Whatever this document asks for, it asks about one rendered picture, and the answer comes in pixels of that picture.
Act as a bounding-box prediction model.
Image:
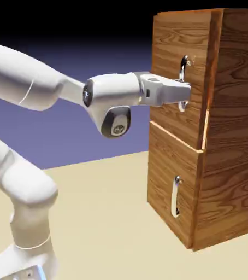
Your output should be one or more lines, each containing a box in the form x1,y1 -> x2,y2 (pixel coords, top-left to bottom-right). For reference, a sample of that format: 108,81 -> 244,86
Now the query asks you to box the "wooden cabinet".
147,8 -> 248,252

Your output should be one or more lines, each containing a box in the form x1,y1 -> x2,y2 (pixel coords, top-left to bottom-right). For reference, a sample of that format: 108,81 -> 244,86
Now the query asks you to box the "curved silver door handle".
178,55 -> 191,113
171,176 -> 183,218

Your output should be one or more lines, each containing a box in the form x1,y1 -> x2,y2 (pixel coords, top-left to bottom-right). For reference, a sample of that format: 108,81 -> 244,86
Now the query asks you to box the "wooden cabinet door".
147,121 -> 204,249
150,10 -> 223,151

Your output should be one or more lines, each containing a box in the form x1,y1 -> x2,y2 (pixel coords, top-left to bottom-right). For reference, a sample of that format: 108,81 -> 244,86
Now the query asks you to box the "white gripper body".
158,78 -> 192,107

